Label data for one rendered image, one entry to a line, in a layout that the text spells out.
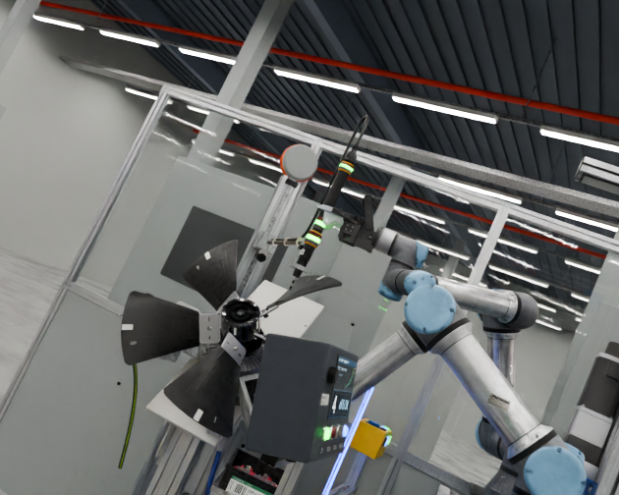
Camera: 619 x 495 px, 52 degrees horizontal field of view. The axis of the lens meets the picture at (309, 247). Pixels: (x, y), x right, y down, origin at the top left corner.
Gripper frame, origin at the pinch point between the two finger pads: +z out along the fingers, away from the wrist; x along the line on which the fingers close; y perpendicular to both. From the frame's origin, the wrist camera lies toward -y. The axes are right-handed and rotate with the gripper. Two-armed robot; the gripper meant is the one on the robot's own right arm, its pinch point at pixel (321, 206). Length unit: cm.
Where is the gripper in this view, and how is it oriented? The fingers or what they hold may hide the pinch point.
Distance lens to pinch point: 197.3
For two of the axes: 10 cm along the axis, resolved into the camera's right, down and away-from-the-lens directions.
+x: 1.0, 1.7, 9.8
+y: -4.1, 9.0, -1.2
